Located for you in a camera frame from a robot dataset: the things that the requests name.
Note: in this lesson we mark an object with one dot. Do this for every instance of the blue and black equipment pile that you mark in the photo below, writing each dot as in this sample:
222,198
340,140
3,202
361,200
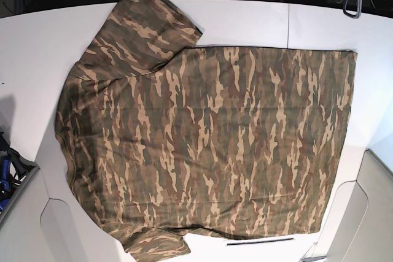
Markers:
14,170

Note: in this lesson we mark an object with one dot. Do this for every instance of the camouflage T-shirt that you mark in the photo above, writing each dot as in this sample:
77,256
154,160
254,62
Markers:
163,138

